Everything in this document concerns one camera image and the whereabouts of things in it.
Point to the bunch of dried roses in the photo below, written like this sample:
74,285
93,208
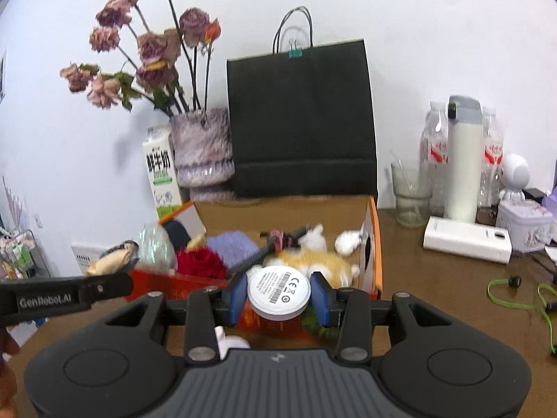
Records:
152,48

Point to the black paper bag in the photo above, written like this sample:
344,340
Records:
300,126

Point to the white robot figurine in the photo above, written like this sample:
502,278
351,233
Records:
515,174

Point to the white thermos bottle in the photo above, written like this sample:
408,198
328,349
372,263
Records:
463,170

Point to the person's left hand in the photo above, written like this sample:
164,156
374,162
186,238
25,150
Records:
6,344

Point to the clear water bottle red label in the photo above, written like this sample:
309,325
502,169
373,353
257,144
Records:
492,152
435,156

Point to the clear glass cup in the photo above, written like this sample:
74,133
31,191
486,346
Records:
409,204

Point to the teal binder clip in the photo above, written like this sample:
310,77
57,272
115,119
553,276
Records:
295,51

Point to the purple knitted cloth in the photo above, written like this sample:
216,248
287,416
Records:
233,246

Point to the white and yellow plush toy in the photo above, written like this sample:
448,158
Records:
317,263

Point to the floral tin box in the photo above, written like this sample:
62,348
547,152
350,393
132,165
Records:
524,226

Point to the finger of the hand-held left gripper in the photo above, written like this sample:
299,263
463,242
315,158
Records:
124,246
111,287

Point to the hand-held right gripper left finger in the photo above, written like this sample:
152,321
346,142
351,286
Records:
237,300

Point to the white power bank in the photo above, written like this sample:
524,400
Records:
465,239

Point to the white vented appliance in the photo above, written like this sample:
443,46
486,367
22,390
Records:
85,257

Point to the navy blue pouch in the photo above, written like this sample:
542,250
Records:
176,235

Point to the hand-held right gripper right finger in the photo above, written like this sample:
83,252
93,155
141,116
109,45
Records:
322,298

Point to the red fabric rose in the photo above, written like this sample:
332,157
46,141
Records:
200,263

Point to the milk carton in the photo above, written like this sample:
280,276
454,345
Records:
161,174

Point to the wooden desktop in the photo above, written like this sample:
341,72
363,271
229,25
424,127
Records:
457,296

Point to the iridescent cellophane ball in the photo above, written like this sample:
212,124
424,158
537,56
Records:
156,248

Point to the red cardboard box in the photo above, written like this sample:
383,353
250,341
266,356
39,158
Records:
283,213

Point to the white round device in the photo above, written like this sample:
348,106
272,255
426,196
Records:
278,289

